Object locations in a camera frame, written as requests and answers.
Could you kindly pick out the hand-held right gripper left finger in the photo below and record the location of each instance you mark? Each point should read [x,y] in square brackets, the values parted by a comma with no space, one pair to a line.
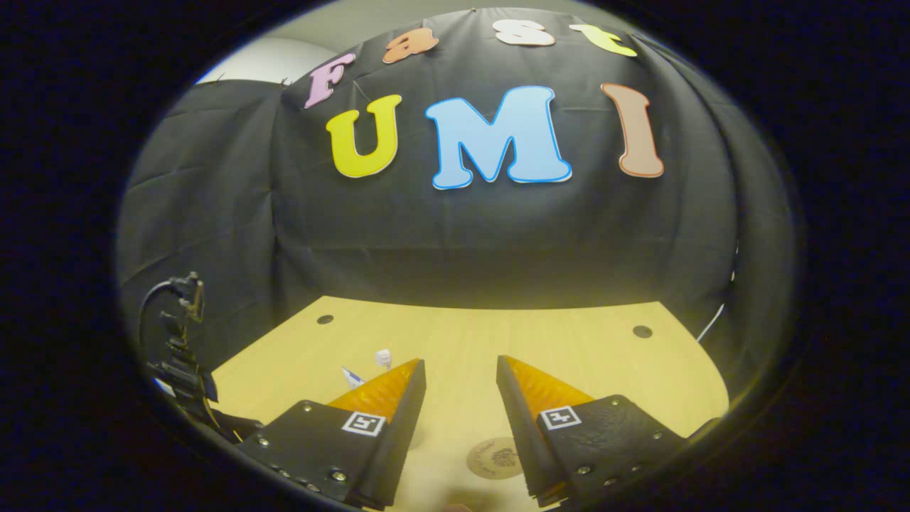
[405,419]

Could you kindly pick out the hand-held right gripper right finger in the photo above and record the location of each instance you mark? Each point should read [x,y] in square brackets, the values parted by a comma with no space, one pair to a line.
[522,427]

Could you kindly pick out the white toothbrush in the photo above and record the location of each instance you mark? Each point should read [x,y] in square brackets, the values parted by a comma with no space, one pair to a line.
[384,358]

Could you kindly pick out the round cork coaster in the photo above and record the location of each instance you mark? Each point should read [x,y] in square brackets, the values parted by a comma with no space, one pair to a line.
[490,459]

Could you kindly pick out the white toothpaste tube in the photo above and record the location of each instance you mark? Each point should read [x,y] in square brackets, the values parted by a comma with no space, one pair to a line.
[352,377]

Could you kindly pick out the black backdrop cloth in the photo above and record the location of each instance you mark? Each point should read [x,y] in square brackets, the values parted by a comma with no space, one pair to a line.
[498,242]

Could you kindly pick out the light wooden desktop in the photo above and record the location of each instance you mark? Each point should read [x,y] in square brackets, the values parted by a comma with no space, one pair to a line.
[462,341]

